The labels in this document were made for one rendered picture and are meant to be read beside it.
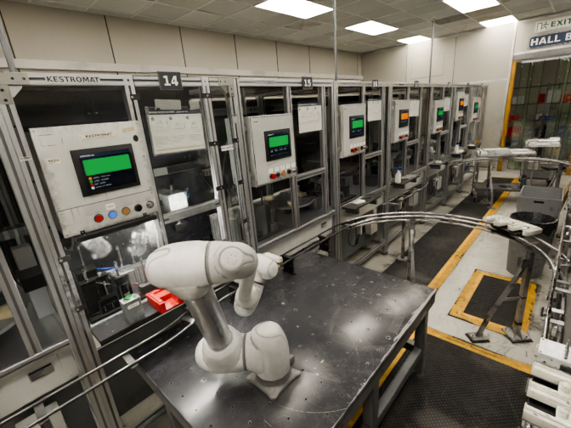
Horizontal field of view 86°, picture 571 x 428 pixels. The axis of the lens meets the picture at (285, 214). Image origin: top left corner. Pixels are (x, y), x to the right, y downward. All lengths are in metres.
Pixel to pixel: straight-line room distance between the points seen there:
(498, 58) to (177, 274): 8.91
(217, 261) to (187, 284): 0.13
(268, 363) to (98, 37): 5.01
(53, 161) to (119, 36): 4.27
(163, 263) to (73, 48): 4.71
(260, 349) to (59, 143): 1.17
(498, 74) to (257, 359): 8.65
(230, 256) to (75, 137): 0.96
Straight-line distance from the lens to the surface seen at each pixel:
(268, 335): 1.36
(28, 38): 5.36
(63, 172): 1.59
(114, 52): 5.62
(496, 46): 9.33
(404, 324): 1.87
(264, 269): 1.42
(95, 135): 1.61
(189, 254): 0.92
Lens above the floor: 1.81
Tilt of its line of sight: 18 degrees down
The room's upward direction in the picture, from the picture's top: 5 degrees counter-clockwise
